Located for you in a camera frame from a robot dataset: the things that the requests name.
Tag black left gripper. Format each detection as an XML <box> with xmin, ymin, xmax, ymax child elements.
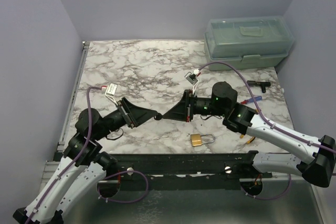
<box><xmin>94</xmin><ymin>97</ymin><xmax>159</xmax><ymax>141</ymax></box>

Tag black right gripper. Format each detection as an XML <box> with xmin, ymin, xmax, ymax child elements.
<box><xmin>163</xmin><ymin>89</ymin><xmax>227</xmax><ymax>122</ymax></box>

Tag black-headed key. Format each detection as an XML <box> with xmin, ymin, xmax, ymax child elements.
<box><xmin>154</xmin><ymin>113</ymin><xmax>162</xmax><ymax>121</ymax></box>

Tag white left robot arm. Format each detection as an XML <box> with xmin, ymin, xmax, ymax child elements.
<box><xmin>13</xmin><ymin>98</ymin><xmax>158</xmax><ymax>223</ymax></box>

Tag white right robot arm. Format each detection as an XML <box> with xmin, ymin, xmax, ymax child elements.
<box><xmin>163</xmin><ymin>82</ymin><xmax>335</xmax><ymax>188</ymax></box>

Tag brass padlock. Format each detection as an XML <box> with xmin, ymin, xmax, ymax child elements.
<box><xmin>190</xmin><ymin>133</ymin><xmax>216</xmax><ymax>147</ymax></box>

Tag black T-shaped tool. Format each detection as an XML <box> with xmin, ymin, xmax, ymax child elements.
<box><xmin>247</xmin><ymin>80</ymin><xmax>271</xmax><ymax>93</ymax></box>

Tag green translucent plastic toolbox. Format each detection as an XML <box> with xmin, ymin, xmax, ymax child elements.
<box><xmin>204</xmin><ymin>16</ymin><xmax>295</xmax><ymax>71</ymax></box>

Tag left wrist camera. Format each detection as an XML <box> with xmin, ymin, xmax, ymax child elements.
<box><xmin>101</xmin><ymin>83</ymin><xmax>122</xmax><ymax>107</ymax></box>

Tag yellow-handled pliers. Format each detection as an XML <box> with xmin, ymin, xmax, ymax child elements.
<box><xmin>239</xmin><ymin>134</ymin><xmax>256</xmax><ymax>144</ymax></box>

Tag black base frame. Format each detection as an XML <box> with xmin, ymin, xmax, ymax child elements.
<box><xmin>97</xmin><ymin>151</ymin><xmax>272</xmax><ymax>197</ymax></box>

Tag aluminium side rail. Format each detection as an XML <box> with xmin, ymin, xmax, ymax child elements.
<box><xmin>56</xmin><ymin>41</ymin><xmax>90</xmax><ymax>152</ymax></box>

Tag blue-handled screwdriver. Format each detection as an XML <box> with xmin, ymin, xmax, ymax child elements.
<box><xmin>241</xmin><ymin>95</ymin><xmax>263</xmax><ymax>104</ymax></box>

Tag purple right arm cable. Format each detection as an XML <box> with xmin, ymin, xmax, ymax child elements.
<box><xmin>198</xmin><ymin>62</ymin><xmax>336</xmax><ymax>154</ymax></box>

